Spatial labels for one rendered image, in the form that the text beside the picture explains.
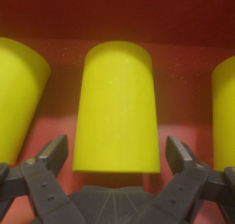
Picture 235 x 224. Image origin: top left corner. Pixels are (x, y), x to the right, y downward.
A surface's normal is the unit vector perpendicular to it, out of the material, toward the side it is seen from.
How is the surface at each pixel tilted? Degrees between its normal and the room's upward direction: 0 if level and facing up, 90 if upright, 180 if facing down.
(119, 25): 90
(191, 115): 0
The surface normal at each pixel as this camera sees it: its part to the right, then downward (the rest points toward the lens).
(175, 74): -0.02, -0.39
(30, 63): 0.83, -0.07
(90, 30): -0.08, 0.91
